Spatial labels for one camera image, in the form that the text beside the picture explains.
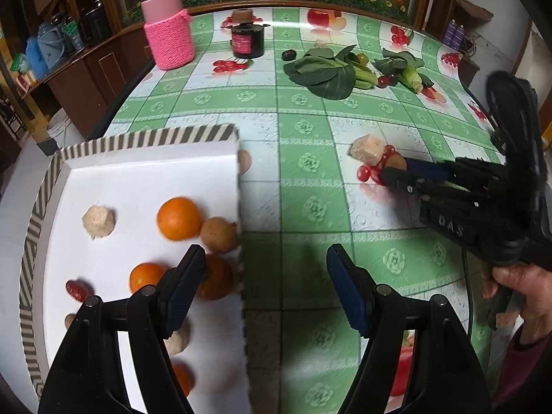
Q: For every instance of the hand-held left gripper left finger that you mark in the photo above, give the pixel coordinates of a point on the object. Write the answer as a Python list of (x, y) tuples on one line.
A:
[(183, 293)]

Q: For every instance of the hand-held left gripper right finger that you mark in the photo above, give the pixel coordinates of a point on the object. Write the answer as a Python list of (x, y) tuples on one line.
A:
[(345, 293)]

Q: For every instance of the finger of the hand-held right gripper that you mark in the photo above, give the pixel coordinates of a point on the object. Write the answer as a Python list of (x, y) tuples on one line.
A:
[(401, 179), (431, 166)]

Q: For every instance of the brown kiwi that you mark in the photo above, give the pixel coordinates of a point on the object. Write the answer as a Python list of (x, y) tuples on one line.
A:
[(70, 321), (396, 161)]

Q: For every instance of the small orange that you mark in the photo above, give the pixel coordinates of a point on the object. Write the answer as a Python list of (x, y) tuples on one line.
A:
[(146, 277), (215, 278), (183, 379)]

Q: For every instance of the beige cake piece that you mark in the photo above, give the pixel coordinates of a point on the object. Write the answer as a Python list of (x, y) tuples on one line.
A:
[(98, 222), (504, 320), (180, 341), (366, 149)]

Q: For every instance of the red date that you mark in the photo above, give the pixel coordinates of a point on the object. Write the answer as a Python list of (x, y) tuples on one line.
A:
[(79, 290)]

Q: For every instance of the white tray with striped rim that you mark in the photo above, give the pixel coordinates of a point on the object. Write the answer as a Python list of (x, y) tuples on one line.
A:
[(129, 172)]

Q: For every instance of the person's right forearm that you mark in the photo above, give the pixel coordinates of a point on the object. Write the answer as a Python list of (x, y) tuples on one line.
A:
[(526, 375)]

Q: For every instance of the person's right hand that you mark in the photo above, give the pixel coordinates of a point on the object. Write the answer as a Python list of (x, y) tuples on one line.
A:
[(530, 289)]

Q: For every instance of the brown pear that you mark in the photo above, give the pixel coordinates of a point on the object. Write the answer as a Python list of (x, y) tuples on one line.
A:
[(219, 235)]

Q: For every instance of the large orange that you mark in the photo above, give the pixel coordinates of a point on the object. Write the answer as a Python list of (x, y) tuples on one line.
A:
[(179, 218)]

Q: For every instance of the red cherry tomato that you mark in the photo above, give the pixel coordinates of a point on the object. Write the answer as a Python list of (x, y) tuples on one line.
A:
[(384, 80)]

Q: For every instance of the green leafy vegetable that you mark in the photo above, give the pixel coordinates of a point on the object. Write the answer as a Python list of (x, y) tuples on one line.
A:
[(405, 67)]

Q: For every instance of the small bok choy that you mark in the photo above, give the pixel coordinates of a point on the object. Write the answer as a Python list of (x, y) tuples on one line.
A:
[(364, 76)]

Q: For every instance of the yellowish cherry tomato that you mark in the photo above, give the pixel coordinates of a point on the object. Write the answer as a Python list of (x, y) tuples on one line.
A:
[(363, 57)]

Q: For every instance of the large bok choy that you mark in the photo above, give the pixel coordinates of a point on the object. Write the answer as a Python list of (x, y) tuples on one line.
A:
[(323, 73)]

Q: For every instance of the purple bottle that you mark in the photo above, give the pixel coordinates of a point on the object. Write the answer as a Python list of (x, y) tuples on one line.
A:
[(459, 36), (449, 33)]

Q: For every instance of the dark round fruit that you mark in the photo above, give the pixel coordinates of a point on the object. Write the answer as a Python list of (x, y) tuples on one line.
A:
[(288, 54)]

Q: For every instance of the white bucket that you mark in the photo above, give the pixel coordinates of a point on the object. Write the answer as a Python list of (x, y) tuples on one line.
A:
[(57, 131)]

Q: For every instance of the black jar with cork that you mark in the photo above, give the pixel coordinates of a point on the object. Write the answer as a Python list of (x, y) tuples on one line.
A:
[(248, 39)]

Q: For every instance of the wooden cabinet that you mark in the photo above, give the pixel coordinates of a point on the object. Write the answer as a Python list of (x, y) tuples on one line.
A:
[(95, 86)]

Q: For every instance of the jar with pink knitted sleeve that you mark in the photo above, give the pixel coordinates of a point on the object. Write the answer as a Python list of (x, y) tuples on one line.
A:
[(168, 39)]

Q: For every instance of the grey-blue thermos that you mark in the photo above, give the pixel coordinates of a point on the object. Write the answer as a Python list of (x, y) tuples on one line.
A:
[(51, 45)]

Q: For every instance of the green bag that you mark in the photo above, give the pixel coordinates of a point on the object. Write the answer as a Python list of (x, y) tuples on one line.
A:
[(19, 64)]

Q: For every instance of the dark thermos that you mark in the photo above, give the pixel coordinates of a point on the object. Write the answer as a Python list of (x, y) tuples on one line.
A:
[(95, 21)]

